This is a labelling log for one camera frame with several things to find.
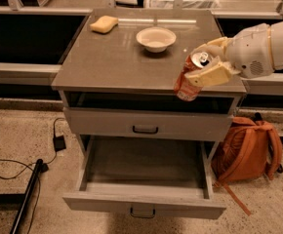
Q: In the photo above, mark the grey drawer cabinet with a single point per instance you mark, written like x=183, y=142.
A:
x=114, y=71

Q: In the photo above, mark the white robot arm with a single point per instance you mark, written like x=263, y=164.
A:
x=276, y=49

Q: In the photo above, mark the orange soda can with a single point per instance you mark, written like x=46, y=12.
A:
x=187, y=87

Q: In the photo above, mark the black power adapter with cable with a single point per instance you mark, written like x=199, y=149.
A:
x=58, y=144

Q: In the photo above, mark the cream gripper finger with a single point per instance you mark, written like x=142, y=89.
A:
x=216, y=72
x=215, y=48

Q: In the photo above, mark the yellow sponge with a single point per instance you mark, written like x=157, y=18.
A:
x=104, y=24

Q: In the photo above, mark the black metal stand leg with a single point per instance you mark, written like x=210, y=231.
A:
x=33, y=182

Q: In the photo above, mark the closed upper grey drawer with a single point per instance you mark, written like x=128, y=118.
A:
x=151, y=124

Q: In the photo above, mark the white bowl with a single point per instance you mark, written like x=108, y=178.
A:
x=156, y=39

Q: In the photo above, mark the orange backpack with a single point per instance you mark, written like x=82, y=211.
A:
x=251, y=148

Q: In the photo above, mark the open lower grey drawer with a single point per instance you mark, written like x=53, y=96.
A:
x=145, y=178

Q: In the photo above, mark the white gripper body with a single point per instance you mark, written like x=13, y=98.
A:
x=249, y=52

